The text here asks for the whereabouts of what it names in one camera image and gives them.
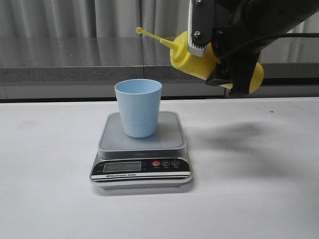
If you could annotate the silver digital kitchen scale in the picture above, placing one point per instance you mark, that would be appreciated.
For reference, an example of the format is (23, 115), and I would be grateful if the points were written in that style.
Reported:
(152, 165)

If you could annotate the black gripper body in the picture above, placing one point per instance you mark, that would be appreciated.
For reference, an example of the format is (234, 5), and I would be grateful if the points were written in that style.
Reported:
(235, 24)

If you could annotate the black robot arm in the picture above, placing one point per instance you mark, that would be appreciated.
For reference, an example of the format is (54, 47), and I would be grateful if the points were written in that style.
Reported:
(280, 16)

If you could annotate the grey curtain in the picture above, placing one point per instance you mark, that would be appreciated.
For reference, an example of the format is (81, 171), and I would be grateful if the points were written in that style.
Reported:
(91, 18)

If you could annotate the light blue plastic cup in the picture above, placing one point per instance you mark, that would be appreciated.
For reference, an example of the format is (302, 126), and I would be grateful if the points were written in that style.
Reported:
(139, 103)

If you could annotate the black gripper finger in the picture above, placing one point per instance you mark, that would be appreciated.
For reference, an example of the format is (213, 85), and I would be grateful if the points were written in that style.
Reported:
(245, 74)
(221, 75)

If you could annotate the yellow squeeze bottle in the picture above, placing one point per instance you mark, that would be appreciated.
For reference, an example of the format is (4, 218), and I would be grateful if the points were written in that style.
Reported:
(200, 66)

